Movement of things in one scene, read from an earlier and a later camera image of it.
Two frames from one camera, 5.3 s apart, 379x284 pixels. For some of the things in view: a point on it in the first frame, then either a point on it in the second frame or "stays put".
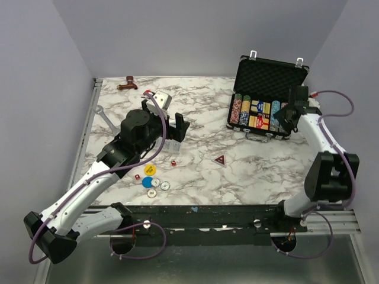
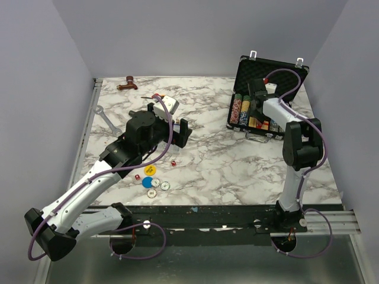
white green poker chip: [165, 186] stays put
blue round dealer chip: [146, 182] stays put
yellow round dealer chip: [150, 170] stays put
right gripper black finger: [285, 120] → [262, 117]
